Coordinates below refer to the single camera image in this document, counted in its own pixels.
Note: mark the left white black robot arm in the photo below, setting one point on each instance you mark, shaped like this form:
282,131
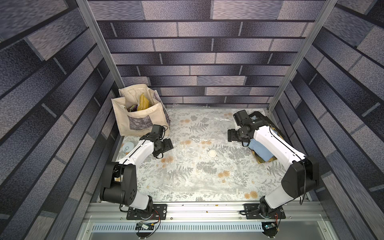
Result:
119,179

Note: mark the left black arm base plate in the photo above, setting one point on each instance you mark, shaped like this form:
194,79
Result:
156,212

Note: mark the black tray under shirts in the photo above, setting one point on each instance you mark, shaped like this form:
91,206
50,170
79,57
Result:
262,120

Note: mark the yellow black plaid shirt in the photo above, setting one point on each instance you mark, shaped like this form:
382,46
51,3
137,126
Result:
264,156

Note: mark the floral patterned table cloth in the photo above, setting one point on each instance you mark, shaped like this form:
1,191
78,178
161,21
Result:
263,180

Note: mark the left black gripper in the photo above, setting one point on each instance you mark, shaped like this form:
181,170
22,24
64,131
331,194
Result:
169,145

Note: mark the left small circuit board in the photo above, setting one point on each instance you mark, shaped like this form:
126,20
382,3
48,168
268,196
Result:
144,227

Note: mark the right small circuit board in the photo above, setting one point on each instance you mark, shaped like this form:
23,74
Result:
270,229

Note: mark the beige canvas tote bag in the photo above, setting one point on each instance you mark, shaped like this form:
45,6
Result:
139,122

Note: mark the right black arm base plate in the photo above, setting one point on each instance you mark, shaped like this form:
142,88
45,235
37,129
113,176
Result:
255,212

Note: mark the small circuit board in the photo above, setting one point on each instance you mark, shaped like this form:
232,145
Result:
144,227
270,229

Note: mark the yellow snack packet in tote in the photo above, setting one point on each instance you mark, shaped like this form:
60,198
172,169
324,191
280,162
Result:
144,103

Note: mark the white round bag valve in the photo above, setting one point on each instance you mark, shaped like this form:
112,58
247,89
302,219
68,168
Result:
212,153

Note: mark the light blue shirt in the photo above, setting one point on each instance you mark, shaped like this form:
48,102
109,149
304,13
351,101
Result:
261,150

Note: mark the aluminium front rail frame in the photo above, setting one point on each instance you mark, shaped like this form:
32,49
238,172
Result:
207,221

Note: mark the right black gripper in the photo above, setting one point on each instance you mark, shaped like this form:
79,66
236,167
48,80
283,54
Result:
232,135

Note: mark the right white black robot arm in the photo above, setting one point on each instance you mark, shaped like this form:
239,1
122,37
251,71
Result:
302,172

